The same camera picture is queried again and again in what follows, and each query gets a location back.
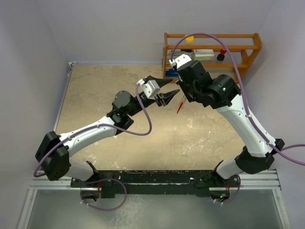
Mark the silver red key holder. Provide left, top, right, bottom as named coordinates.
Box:
left=176, top=95, right=186, bottom=114

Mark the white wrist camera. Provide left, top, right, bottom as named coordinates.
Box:
left=137, top=79, right=160, bottom=99
left=169, top=54, right=192, bottom=70

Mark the blue black stapler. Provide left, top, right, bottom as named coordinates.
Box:
left=165, top=69, right=179, bottom=77

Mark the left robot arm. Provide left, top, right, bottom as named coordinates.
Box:
left=33, top=76, right=179, bottom=187

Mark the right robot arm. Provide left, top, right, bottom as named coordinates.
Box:
left=176, top=59, right=285, bottom=187

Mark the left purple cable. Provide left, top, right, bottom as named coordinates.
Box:
left=33, top=82, right=153, bottom=210

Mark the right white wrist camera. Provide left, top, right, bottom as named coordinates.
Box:
left=169, top=54, right=192, bottom=70

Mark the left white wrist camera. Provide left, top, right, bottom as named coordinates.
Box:
left=137, top=79, right=160, bottom=99

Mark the purple cable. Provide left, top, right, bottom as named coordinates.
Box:
left=170, top=33, right=305, bottom=206
left=33, top=82, right=153, bottom=210

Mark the grey stapler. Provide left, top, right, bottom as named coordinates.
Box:
left=166, top=49, right=193, bottom=58

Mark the black base frame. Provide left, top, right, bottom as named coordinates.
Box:
left=71, top=170, right=240, bottom=199

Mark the yellow block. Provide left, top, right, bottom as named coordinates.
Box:
left=184, top=36, right=194, bottom=44

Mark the aluminium rail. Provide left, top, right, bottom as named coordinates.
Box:
left=30, top=170, right=281, bottom=195

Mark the white staples box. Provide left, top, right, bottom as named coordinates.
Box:
left=193, top=49, right=214, bottom=61

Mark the red black stamp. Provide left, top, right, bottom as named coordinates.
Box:
left=216, top=49, right=227, bottom=62

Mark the wooden shelf rack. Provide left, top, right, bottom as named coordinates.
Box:
left=162, top=33, right=263, bottom=83

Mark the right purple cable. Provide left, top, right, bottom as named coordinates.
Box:
left=170, top=33, right=305, bottom=206

